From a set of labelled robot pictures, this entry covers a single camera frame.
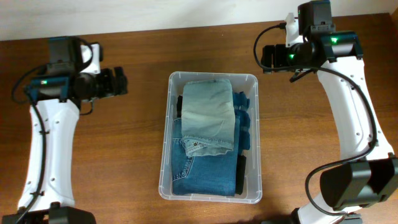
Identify blue shirt bundle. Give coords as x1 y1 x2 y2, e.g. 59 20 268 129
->
233 91 251 155

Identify clear plastic storage bin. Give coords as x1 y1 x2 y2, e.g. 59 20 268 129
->
159 72 262 204

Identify black shirt bundle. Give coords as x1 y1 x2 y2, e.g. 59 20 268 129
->
176 95 183 118

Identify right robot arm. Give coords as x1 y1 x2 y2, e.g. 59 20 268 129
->
256 1 397 224

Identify dark green shirt bundle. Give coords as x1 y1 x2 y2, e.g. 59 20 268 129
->
235 155 246 195

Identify black cable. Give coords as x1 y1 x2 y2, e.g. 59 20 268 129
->
252 21 379 217
11 37 96 224

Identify medium blue jeans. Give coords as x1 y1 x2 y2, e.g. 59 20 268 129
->
171 118 239 196

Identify left black cable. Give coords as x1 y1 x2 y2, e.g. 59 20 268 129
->
11 37 96 224

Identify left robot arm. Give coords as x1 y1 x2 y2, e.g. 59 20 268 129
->
2 36 128 223

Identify light blue jeans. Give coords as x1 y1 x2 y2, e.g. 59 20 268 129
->
181 79 235 157

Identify right black cable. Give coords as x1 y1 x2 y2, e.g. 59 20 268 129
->
252 21 379 217

